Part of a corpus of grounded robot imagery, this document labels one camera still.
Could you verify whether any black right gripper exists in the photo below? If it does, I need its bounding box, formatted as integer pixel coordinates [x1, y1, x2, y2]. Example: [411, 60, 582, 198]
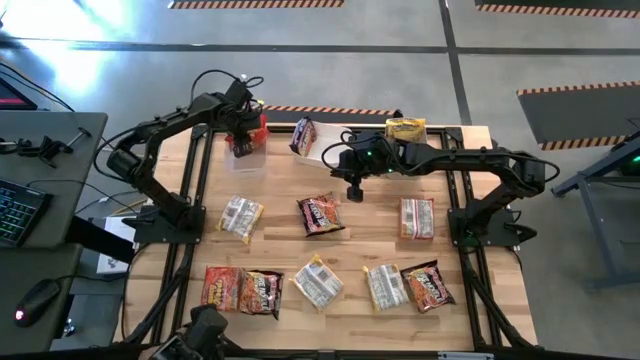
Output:
[328, 130, 401, 180]

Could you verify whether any yellow Creamy Chicken ramen packet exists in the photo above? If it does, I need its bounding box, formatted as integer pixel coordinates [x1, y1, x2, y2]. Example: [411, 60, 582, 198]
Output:
[215, 194, 265, 245]
[362, 263, 410, 314]
[384, 117, 428, 144]
[289, 253, 345, 312]

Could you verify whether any white plastic bin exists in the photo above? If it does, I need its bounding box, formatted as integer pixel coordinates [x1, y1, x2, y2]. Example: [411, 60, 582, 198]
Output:
[289, 121, 351, 169]
[383, 119, 431, 180]

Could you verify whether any clear plastic bin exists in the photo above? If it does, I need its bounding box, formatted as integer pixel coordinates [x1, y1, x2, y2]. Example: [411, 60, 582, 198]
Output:
[222, 127, 269, 174]

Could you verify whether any black mat with hazard stripes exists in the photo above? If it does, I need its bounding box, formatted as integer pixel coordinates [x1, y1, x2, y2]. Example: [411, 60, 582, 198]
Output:
[167, 0, 346, 10]
[516, 80, 640, 152]
[259, 103, 404, 125]
[473, 0, 640, 20]

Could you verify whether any grey desk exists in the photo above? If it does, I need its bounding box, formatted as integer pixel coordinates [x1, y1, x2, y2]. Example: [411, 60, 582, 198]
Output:
[0, 110, 109, 354]

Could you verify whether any black bar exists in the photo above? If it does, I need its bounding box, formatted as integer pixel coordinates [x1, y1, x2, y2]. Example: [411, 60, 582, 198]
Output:
[63, 214, 136, 265]

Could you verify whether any white paper sheet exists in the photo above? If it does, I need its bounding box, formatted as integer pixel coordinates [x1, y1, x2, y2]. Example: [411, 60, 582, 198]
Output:
[95, 214, 137, 276]

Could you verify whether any black clamp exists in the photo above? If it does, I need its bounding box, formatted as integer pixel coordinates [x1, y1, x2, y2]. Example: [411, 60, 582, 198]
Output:
[30, 134, 75, 169]

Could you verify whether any dark laptop screen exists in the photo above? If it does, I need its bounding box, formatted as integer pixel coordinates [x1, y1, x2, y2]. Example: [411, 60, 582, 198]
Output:
[0, 77, 39, 111]

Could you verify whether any black backlit keyboard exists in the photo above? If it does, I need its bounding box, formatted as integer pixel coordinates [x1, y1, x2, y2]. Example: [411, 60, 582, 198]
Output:
[0, 178, 55, 249]

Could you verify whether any blue-grey metal table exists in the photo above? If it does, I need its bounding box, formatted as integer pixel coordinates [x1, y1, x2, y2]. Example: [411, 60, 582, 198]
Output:
[551, 128, 640, 291]

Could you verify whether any black computer mouse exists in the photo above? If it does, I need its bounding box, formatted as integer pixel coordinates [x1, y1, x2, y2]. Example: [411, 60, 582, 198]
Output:
[13, 278, 62, 329]

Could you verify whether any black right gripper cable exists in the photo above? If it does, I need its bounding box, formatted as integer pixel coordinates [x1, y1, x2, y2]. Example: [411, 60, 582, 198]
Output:
[321, 130, 361, 174]

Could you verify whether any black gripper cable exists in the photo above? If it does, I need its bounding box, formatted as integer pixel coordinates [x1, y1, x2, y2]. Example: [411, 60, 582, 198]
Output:
[321, 130, 361, 174]
[189, 68, 265, 109]

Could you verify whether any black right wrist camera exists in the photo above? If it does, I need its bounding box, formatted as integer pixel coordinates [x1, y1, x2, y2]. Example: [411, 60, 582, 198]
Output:
[347, 172, 365, 204]

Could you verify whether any black aluminium table frame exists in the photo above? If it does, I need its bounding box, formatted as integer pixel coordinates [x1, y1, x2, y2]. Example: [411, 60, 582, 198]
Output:
[113, 122, 539, 360]

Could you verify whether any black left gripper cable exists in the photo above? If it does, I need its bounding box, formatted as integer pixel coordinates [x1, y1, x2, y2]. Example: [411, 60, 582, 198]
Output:
[189, 68, 265, 109]

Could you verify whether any black T-handle tool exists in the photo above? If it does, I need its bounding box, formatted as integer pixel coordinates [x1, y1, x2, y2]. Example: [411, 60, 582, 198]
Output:
[66, 126, 94, 149]

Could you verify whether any white bracket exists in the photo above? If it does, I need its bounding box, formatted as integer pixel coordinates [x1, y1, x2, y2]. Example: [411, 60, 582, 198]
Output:
[438, 351, 495, 360]

